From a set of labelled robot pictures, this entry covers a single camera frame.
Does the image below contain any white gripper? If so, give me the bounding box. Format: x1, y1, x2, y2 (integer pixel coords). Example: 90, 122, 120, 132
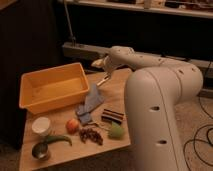
91, 56, 117, 79

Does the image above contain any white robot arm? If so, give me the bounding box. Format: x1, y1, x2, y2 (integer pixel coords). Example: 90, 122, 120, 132
92, 46, 203, 171

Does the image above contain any yellow plastic tray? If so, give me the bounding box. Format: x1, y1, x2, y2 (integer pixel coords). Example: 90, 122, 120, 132
19, 63, 89, 114

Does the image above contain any grey lower shelf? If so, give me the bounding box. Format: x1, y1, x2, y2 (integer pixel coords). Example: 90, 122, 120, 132
62, 42, 213, 76

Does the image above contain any grey shelf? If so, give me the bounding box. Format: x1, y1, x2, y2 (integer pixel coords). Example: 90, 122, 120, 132
57, 0, 213, 19
62, 42, 213, 76

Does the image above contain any blue grey cloth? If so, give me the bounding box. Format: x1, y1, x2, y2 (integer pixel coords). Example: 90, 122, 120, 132
76, 84, 104, 125

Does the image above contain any metal vertical pole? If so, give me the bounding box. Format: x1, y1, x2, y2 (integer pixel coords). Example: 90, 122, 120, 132
63, 0, 76, 46

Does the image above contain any striped dark sponge block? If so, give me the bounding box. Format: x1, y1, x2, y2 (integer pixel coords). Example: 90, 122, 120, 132
101, 109, 124, 124

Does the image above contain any wooden table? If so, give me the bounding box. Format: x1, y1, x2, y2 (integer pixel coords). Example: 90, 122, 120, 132
19, 69, 131, 171

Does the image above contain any green pear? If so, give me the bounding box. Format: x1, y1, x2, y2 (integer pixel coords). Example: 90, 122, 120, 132
108, 122, 124, 139

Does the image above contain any orange peach fruit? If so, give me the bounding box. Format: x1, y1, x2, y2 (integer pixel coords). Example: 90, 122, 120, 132
66, 118, 79, 134

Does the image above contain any dark grape bunch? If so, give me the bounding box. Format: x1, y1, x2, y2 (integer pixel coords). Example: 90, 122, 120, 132
79, 128, 103, 145

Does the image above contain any white round cup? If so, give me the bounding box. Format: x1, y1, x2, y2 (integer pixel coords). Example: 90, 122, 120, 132
31, 117, 51, 137

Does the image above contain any green chili pepper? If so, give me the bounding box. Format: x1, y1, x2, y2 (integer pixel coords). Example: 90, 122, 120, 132
44, 135, 72, 146

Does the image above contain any upper grey shelf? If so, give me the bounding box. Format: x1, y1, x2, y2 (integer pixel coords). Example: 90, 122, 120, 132
57, 0, 213, 19

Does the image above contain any black floor cable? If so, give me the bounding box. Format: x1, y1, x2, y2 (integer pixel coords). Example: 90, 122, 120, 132
183, 61, 213, 168

